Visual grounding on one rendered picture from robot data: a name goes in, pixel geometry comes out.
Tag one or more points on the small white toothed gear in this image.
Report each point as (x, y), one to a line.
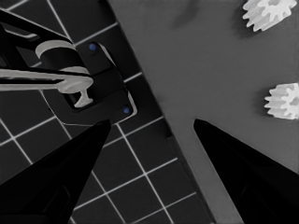
(261, 15)
(281, 102)

